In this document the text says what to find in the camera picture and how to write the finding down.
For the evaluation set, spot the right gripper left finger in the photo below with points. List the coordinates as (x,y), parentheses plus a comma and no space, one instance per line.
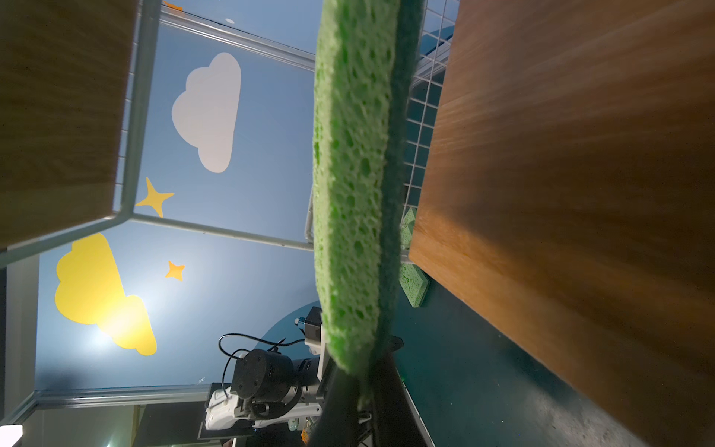
(339,424)

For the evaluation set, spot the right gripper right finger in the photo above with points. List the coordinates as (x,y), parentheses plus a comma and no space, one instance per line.
(394,421)

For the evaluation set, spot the green sponge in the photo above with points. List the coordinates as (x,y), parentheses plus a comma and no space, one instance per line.
(406,229)
(414,283)
(366,57)

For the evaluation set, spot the white wire wooden shelf rack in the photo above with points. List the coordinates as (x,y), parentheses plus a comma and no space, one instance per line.
(165,183)

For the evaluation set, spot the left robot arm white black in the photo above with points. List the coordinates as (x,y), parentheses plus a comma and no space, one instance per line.
(268,388)

